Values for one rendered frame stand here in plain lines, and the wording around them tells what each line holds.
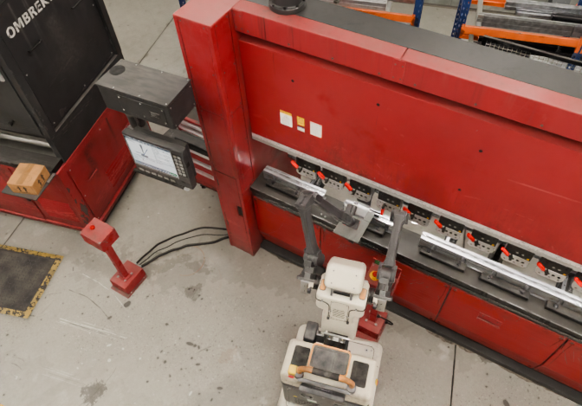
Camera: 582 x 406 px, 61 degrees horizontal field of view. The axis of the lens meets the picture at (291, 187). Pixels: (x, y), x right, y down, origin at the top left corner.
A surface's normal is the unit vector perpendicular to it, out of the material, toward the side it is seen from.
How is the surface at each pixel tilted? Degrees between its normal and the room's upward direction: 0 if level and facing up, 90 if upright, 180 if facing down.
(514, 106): 90
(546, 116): 90
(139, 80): 0
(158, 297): 0
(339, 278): 48
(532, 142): 90
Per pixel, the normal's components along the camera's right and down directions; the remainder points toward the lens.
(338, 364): -0.04, -0.62
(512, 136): -0.51, 0.69
